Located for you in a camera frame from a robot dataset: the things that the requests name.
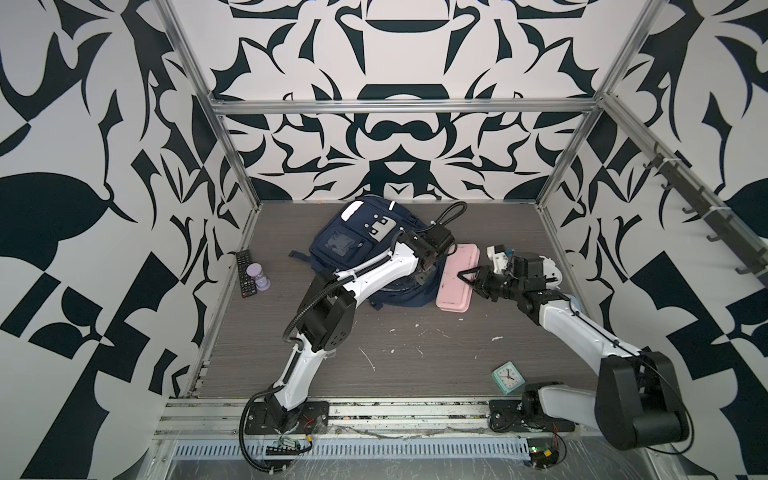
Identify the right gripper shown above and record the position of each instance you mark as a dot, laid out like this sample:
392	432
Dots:
483	280

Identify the pink pencil case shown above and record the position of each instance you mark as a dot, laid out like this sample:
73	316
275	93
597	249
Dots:
454	295

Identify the navy blue student backpack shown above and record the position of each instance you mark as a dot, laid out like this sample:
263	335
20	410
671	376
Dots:
365	228

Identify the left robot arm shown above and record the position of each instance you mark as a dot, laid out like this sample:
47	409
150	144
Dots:
325	315

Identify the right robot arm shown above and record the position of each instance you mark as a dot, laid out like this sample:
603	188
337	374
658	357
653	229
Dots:
637	401

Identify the green square alarm clock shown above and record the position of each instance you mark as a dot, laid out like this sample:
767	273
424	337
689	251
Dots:
508	378

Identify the small purple bottle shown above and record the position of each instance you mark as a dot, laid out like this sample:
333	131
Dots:
256	273

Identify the black remote control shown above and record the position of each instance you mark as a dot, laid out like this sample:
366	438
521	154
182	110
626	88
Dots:
247	283

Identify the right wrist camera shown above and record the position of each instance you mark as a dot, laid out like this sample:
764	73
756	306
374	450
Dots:
500	257

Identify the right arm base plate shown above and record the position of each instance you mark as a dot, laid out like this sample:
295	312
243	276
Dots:
518	416

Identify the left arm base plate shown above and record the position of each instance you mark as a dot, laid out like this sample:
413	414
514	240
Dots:
268	418

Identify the wall hook rail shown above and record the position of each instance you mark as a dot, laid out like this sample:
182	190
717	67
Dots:
703	204

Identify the aluminium frame rail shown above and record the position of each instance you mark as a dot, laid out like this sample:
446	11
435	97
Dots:
219	418

